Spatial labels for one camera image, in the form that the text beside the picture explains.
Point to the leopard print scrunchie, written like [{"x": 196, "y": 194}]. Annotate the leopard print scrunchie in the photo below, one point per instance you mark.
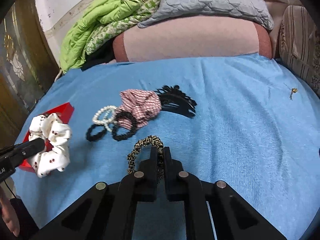
[{"x": 140, "y": 142}]

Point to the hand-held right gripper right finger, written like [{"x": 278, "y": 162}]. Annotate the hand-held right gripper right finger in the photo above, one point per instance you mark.
[{"x": 168, "y": 160}]

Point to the black satin scrunchie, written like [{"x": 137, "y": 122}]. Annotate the black satin scrunchie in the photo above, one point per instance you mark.
[{"x": 115, "y": 133}]

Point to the white cherry print scrunchie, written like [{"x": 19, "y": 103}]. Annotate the white cherry print scrunchie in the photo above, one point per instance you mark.
[{"x": 57, "y": 135}]

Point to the pink pillow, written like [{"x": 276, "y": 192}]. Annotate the pink pillow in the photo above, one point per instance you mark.
[{"x": 187, "y": 37}]

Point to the person's left leg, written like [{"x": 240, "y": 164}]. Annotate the person's left leg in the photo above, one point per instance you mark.
[{"x": 25, "y": 220}]

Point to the blue towel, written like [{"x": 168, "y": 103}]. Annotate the blue towel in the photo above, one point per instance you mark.
[{"x": 225, "y": 130}]

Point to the red tray box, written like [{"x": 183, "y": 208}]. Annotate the red tray box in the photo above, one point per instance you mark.
[{"x": 66, "y": 110}]

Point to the grey quilted pillow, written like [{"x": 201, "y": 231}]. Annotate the grey quilted pillow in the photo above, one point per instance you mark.
[{"x": 212, "y": 0}]

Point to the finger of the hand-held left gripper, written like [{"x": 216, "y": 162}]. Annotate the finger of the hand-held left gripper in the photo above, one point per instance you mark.
[{"x": 30, "y": 148}]

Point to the pink checked scrunchie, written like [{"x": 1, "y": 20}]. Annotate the pink checked scrunchie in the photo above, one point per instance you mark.
[{"x": 140, "y": 105}]

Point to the black hair claw clip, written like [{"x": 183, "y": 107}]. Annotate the black hair claw clip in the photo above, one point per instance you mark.
[{"x": 175, "y": 100}]

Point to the small gold earring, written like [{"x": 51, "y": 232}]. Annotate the small gold earring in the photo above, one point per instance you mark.
[{"x": 294, "y": 89}]

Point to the striped beige pillow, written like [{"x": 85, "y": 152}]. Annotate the striped beige pillow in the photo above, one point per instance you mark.
[{"x": 300, "y": 42}]

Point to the green patterned cloth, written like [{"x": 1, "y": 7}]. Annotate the green patterned cloth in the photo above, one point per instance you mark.
[{"x": 140, "y": 2}]

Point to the wooden door with etched glass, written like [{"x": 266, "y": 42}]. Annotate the wooden door with etched glass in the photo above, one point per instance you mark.
[{"x": 42, "y": 55}]

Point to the person's left hand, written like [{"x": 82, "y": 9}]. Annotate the person's left hand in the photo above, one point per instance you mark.
[{"x": 8, "y": 215}]

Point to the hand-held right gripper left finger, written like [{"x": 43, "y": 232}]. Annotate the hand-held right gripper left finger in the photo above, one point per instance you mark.
[{"x": 153, "y": 155}]

